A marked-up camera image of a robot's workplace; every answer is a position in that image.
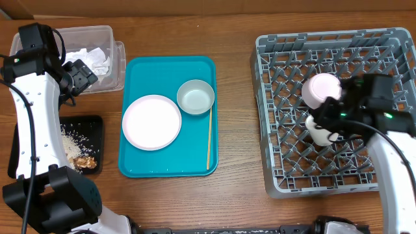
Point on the white ceramic cup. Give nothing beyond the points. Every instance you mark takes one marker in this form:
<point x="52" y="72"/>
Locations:
<point x="321" y="137"/>

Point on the large white napkin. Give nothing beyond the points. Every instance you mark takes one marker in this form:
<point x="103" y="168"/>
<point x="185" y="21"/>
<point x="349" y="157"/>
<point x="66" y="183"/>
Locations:
<point x="95" y="59"/>

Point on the brown food scraps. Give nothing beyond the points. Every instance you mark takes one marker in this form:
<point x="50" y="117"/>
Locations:
<point x="83" y="162"/>

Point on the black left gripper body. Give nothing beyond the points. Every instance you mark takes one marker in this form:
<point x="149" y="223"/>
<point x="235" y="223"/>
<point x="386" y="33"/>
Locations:
<point x="78" y="81"/>

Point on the white rice pile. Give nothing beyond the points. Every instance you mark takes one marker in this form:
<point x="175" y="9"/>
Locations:
<point x="74" y="147"/>

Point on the grey saucer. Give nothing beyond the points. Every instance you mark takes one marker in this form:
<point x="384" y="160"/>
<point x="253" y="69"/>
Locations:
<point x="195" y="97"/>

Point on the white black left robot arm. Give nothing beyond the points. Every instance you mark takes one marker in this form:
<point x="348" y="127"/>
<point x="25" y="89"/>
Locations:
<point x="48" y="194"/>

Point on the large pink plate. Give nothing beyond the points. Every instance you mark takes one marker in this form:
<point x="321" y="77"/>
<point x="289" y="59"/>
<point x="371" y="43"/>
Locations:
<point x="151" y="122"/>

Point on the clear plastic bin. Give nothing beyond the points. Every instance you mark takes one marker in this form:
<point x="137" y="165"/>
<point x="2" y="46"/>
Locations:
<point x="107" y="48"/>

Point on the teal plastic tray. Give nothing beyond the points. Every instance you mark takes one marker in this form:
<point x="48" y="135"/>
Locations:
<point x="187" y="154"/>

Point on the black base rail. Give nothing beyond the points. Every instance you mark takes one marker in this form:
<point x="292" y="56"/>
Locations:
<point x="322" y="224"/>

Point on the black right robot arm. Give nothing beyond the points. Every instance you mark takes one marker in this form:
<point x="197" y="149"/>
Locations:
<point x="392" y="151"/>

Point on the brown cardboard backdrop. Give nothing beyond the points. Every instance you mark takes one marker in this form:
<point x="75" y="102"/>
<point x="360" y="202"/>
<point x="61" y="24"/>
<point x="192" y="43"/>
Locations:
<point x="29" y="9"/>

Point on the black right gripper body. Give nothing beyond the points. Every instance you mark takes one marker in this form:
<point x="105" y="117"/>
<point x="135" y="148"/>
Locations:
<point x="325" y="117"/>

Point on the grey plastic dish rack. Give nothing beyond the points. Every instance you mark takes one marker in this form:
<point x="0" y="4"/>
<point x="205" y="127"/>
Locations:
<point x="293" y="165"/>

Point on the black plastic tray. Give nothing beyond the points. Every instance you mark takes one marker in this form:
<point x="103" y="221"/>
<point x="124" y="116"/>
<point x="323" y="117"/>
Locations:
<point x="92" y="128"/>

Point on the wooden chopstick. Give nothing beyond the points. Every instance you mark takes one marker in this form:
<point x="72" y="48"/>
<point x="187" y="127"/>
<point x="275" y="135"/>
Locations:
<point x="209" y="140"/>

